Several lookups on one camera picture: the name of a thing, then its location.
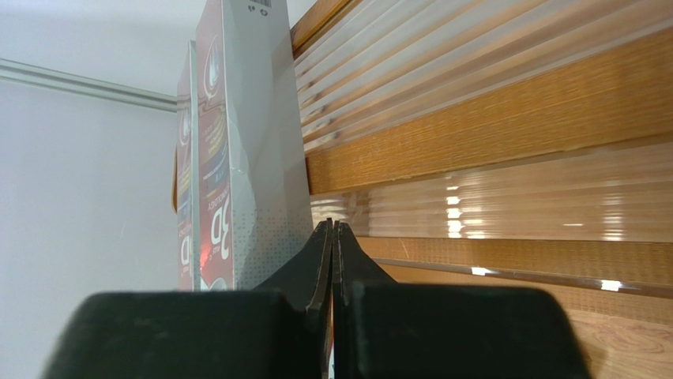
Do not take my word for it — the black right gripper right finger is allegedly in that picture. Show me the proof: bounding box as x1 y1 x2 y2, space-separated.
333 223 590 378

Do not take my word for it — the wooden two-tier shelf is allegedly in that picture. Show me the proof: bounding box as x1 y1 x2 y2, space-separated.
291 1 672 378

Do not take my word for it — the red 3D toothpaste box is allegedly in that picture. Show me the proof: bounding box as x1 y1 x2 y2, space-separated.
172 40 196 291
195 1 313 291

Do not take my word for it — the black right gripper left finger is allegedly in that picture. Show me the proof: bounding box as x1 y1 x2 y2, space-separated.
42 220 333 378

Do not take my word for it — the aluminium frame post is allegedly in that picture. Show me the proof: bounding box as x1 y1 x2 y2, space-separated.
1 58 177 112

